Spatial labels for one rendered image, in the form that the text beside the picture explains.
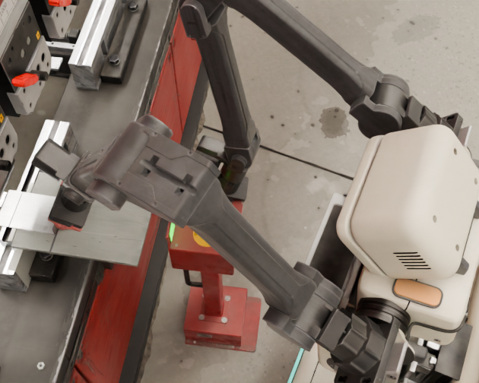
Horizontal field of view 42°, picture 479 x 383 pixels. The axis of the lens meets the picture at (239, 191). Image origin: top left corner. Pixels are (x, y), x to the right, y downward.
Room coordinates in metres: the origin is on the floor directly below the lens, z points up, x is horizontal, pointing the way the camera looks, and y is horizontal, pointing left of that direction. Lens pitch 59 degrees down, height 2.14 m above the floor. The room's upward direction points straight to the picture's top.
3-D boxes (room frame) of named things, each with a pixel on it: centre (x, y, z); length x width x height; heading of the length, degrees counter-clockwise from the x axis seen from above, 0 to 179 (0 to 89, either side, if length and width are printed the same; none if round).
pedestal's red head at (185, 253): (0.73, 0.08, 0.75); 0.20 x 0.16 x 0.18; 173
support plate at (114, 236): (0.61, 0.32, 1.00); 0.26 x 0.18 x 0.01; 81
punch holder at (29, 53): (0.80, 0.44, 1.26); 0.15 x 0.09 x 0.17; 171
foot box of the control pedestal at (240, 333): (0.73, 0.05, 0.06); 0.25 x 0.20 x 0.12; 83
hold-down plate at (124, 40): (1.22, 0.32, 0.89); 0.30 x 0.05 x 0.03; 171
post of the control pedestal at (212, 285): (0.73, 0.08, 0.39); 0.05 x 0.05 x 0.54; 83
